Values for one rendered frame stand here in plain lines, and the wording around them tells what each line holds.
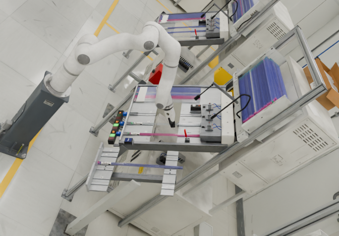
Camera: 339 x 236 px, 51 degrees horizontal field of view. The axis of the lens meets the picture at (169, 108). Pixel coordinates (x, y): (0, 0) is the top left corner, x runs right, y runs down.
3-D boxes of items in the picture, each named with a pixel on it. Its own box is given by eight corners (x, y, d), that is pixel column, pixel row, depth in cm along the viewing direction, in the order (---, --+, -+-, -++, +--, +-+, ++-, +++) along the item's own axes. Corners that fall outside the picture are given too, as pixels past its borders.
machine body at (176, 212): (98, 210, 283) (146, 174, 251) (117, 149, 338) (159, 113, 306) (160, 245, 304) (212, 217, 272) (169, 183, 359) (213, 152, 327)
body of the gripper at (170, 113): (171, 109, 233) (175, 122, 240) (173, 100, 241) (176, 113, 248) (160, 110, 235) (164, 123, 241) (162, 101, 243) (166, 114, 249)
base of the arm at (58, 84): (41, 90, 219) (55, 71, 209) (46, 69, 232) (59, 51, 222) (68, 102, 228) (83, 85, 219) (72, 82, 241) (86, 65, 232)
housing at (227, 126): (220, 152, 233) (221, 135, 224) (220, 106, 271) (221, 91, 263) (233, 152, 232) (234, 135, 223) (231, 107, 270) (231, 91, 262)
